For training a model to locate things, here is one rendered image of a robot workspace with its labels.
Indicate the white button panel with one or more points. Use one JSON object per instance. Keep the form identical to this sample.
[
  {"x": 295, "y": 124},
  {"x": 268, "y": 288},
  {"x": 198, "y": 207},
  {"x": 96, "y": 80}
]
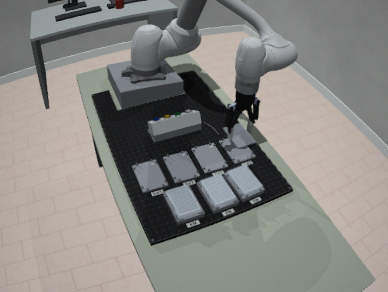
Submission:
[{"x": 176, "y": 125}]

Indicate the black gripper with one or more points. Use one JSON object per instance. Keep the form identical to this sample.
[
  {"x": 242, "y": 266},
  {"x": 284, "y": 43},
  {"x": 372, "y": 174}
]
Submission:
[{"x": 242, "y": 102}]

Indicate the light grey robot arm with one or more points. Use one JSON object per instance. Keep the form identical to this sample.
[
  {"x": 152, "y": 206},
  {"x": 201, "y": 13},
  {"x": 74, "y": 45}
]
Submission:
[{"x": 254, "y": 57}]

